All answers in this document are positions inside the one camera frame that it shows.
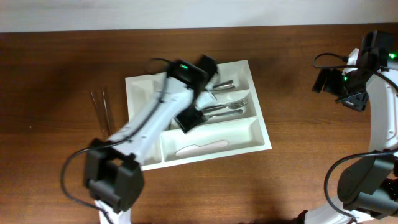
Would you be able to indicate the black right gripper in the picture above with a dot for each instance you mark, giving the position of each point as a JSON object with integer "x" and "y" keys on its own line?
{"x": 357, "y": 101}

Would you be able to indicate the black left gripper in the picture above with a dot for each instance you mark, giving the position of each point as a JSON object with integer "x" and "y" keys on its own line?
{"x": 189, "y": 120}

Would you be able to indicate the steel fork crossing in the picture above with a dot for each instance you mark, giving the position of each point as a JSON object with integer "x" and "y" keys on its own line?
{"x": 228, "y": 113}

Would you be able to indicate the white plastic knife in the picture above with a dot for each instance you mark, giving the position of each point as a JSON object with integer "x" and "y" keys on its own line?
{"x": 194, "y": 150}

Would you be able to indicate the steel fork tines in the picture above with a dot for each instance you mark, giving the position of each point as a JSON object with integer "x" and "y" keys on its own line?
{"x": 231, "y": 105}

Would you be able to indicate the steel tablespoon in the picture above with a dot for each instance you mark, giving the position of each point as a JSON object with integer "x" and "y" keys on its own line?
{"x": 229, "y": 82}
{"x": 223, "y": 88}

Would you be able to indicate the steel kitchen tongs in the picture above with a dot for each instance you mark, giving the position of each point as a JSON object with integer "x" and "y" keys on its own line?
{"x": 99, "y": 100}

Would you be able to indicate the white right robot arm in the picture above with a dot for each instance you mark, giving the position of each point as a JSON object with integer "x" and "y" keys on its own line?
{"x": 365, "y": 191}

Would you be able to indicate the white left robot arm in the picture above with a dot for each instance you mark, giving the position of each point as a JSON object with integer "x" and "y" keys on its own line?
{"x": 113, "y": 174}

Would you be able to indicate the white plastic cutlery tray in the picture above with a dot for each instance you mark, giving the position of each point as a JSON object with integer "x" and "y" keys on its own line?
{"x": 245, "y": 133}

